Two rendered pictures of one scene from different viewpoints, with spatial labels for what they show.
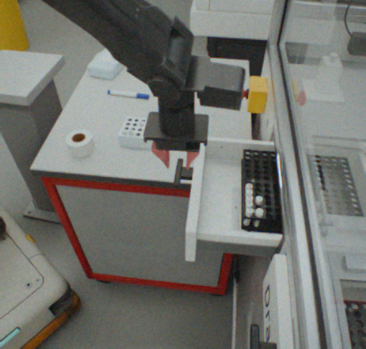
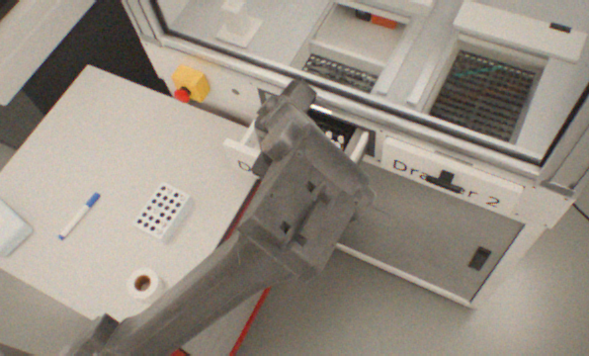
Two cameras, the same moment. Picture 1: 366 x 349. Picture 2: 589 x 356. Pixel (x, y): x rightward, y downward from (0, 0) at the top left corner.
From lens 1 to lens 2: 0.70 m
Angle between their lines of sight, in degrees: 36
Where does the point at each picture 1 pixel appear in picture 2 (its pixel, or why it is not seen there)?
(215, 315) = not seen: hidden behind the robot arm
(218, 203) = not seen: hidden behind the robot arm
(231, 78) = (306, 91)
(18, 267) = not seen: outside the picture
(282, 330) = (439, 161)
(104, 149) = (163, 262)
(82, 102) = (60, 275)
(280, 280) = (405, 147)
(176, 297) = (275, 293)
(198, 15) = not seen: outside the picture
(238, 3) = (20, 26)
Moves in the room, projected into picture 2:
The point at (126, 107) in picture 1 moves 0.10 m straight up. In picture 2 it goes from (101, 223) to (83, 207)
